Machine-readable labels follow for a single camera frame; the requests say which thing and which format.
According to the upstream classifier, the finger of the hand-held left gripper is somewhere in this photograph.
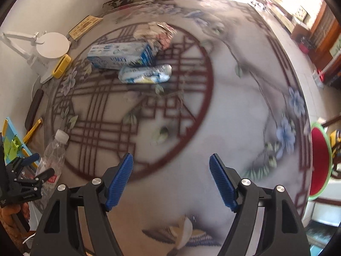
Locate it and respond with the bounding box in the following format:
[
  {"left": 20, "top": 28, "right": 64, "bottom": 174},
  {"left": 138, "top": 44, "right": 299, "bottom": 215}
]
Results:
[
  {"left": 16, "top": 168, "right": 55, "bottom": 190},
  {"left": 7, "top": 153, "right": 40, "bottom": 170}
]

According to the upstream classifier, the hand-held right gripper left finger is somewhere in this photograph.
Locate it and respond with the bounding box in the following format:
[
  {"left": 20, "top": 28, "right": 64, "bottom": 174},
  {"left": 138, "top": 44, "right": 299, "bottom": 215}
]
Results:
[{"left": 32, "top": 153, "right": 134, "bottom": 256}]

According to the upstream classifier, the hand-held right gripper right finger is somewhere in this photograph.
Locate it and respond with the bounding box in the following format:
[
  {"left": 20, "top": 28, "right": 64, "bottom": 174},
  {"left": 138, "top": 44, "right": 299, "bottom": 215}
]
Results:
[{"left": 209, "top": 153, "right": 311, "bottom": 256}]

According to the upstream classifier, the clear plastic bottle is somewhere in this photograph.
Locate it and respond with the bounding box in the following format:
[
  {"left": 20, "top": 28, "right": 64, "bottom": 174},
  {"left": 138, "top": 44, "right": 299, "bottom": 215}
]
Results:
[{"left": 35, "top": 129, "right": 70, "bottom": 206}]

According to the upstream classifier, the pink trash bin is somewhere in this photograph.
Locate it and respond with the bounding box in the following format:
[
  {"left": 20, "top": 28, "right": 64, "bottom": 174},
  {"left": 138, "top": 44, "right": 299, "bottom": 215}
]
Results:
[{"left": 298, "top": 36, "right": 318, "bottom": 54}]

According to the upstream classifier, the person's left hand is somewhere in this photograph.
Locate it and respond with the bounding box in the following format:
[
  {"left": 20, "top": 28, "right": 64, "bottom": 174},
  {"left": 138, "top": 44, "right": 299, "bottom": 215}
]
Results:
[{"left": 0, "top": 202, "right": 31, "bottom": 236}]

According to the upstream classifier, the blue board with yellow pieces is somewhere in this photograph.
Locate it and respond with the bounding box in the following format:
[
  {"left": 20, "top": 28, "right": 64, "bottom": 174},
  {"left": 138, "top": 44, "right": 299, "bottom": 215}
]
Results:
[{"left": 0, "top": 116, "right": 41, "bottom": 166}]

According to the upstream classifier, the round red green-rimmed cushion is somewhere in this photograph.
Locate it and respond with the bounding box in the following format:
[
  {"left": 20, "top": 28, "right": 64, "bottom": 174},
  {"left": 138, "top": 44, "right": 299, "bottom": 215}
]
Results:
[{"left": 307, "top": 122, "right": 333, "bottom": 201}]

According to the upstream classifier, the yellow rectangular case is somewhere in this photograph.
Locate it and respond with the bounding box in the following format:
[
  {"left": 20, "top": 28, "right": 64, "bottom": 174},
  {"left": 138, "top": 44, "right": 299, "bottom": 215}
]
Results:
[{"left": 52, "top": 54, "right": 72, "bottom": 79}]

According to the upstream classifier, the crumpled blue white packet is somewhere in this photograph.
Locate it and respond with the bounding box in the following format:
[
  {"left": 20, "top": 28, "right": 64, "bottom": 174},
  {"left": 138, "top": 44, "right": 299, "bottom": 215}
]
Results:
[{"left": 118, "top": 64, "right": 173, "bottom": 85}]

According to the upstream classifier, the white folding desk lamp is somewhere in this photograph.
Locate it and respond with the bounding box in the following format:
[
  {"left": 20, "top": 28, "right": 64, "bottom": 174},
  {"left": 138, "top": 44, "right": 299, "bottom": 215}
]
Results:
[{"left": 0, "top": 31, "right": 71, "bottom": 84}]

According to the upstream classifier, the yellow toy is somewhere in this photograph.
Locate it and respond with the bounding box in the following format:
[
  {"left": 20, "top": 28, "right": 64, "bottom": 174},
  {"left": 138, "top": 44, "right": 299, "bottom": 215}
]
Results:
[{"left": 329, "top": 129, "right": 341, "bottom": 150}]

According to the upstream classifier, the blue rectangular carton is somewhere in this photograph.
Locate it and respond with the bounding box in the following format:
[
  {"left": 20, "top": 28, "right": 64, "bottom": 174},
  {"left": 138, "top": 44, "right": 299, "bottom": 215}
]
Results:
[{"left": 87, "top": 42, "right": 155, "bottom": 70}]

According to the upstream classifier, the brown patterned box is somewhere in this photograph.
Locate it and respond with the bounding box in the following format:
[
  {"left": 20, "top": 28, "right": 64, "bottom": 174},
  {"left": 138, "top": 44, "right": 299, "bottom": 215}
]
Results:
[{"left": 68, "top": 15, "right": 104, "bottom": 42}]

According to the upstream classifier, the crumpled printed wrapper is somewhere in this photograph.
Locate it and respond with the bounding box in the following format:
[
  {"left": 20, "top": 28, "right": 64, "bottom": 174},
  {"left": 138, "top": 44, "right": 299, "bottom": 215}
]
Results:
[{"left": 133, "top": 21, "right": 178, "bottom": 51}]

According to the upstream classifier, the floral chair cushion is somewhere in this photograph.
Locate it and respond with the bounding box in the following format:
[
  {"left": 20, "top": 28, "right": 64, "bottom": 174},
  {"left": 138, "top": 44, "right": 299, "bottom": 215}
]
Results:
[{"left": 102, "top": 0, "right": 158, "bottom": 14}]

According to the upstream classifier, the low wooden media cabinet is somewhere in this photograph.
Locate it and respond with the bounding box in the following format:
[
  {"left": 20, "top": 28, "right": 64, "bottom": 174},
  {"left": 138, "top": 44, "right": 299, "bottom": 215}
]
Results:
[{"left": 255, "top": 0, "right": 302, "bottom": 33}]

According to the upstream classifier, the small framed picture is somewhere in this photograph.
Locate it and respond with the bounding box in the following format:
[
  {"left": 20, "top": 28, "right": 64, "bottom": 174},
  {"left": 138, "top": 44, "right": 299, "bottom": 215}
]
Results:
[{"left": 294, "top": 5, "right": 309, "bottom": 21}]

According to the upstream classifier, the white-handled mop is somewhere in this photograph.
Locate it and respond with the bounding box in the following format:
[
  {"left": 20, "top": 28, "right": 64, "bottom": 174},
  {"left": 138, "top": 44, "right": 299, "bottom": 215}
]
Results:
[{"left": 312, "top": 56, "right": 341, "bottom": 89}]

